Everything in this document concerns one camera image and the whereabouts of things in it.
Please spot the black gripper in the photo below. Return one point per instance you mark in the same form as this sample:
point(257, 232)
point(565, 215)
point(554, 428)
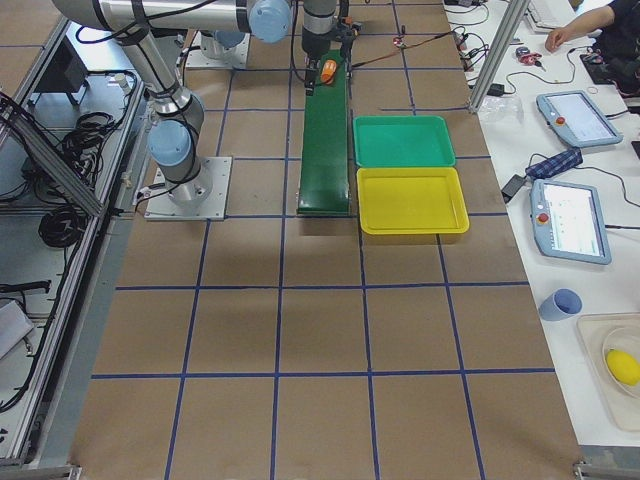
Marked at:
point(313, 46)

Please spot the plain orange cylinder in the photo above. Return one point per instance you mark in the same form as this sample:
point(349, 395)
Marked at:
point(328, 70)

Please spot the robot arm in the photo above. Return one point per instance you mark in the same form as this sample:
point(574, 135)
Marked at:
point(189, 180)
point(271, 21)

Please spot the person hand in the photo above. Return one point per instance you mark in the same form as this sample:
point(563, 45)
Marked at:
point(557, 37)

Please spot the green plastic tray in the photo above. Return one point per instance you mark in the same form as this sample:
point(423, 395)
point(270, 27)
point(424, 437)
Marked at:
point(402, 141)

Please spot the green conveyor belt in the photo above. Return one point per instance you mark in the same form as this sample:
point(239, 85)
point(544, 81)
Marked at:
point(324, 173)

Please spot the yellow plastic tray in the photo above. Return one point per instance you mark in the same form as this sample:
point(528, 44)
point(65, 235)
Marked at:
point(411, 201)

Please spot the black power adapter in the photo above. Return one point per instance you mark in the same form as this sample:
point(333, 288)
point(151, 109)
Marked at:
point(512, 187)

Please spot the upper teach pendant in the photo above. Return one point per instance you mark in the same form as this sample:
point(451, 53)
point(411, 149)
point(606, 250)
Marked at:
point(577, 120)

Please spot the teach pendant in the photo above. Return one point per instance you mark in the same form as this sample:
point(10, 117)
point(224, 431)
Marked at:
point(577, 120)
point(568, 223)

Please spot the lower teach pendant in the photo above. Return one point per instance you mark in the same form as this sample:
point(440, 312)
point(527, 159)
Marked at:
point(568, 223)

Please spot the blue plastic cup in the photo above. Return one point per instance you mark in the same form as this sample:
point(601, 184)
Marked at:
point(562, 304)

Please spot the beige tray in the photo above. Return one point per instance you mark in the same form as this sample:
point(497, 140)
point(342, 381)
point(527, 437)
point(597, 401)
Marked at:
point(599, 335)

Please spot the yellow lemon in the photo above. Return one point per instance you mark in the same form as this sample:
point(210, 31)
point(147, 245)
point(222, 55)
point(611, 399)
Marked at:
point(623, 366)

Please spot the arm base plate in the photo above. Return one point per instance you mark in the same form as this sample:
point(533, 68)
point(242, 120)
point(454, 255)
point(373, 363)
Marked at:
point(204, 198)
point(218, 50)

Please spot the aluminium frame post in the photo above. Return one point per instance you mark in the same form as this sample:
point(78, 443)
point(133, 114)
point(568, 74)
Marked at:
point(498, 47)

